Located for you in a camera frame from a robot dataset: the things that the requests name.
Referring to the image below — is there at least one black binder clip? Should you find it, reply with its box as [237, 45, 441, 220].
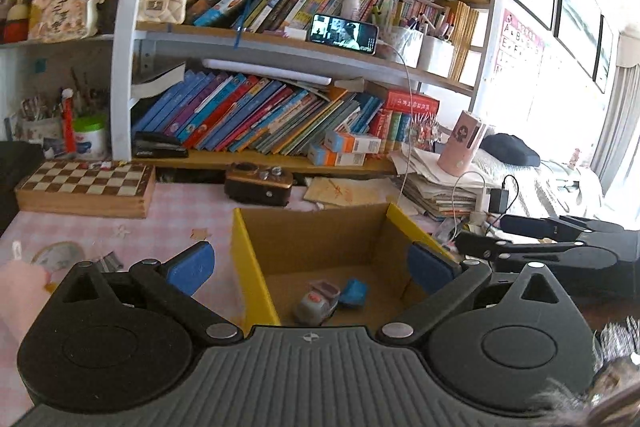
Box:
[94, 251, 124, 273]

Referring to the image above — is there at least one yellow tape roll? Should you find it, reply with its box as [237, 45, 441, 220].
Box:
[32, 242, 86, 273]

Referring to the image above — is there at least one pink plush toy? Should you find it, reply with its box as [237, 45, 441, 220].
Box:
[0, 241, 50, 343]

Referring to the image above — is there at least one black power adapter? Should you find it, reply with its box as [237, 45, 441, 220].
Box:
[488, 174, 520, 215]

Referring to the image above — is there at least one pink checkered tablecloth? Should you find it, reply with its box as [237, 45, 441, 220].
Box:
[0, 178, 442, 427]

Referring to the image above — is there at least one stack of papers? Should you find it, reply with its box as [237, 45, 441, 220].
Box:
[387, 144, 498, 219]

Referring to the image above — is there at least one blue small toy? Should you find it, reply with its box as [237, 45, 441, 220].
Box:
[338, 279, 369, 308]

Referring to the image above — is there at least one yellow cardboard box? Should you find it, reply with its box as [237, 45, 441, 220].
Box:
[231, 204, 444, 331]

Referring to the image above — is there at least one pink cylindrical cup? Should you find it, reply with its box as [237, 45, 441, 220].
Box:
[437, 112, 487, 176]

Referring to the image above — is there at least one brown retro radio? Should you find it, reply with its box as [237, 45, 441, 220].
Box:
[224, 162, 294, 207]

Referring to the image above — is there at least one wooden chessboard box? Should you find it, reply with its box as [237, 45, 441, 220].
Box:
[15, 160, 156, 219]

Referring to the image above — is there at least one grey orange toy car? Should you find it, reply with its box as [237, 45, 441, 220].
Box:
[293, 281, 341, 327]

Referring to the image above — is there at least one black stapler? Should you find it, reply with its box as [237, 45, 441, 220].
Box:
[132, 131, 189, 159]

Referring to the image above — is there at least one green lid white jar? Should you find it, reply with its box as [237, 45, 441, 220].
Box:
[74, 114, 107, 160]

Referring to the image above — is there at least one orange white medicine box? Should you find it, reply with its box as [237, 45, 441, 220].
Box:
[324, 131, 382, 155]

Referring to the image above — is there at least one red thick dictionary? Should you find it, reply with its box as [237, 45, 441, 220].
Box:
[383, 88, 439, 116]

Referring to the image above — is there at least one white pen holder cup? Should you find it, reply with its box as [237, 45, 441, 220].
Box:
[21, 117, 63, 143]

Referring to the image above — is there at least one red tassel charm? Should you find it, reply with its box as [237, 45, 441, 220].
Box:
[61, 88, 76, 155]

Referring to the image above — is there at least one smartphone on shelf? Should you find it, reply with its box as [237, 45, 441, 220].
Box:
[307, 14, 378, 55]

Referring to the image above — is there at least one floral ceramic ornament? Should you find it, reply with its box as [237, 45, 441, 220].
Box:
[28, 0, 104, 43]

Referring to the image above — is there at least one red white doll figurine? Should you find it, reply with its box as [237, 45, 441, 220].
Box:
[3, 0, 29, 43]

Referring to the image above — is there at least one white charging cable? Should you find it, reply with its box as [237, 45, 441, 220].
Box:
[374, 41, 490, 228]

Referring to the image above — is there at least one white bookshelf frame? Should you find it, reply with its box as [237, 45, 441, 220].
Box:
[111, 0, 499, 160]

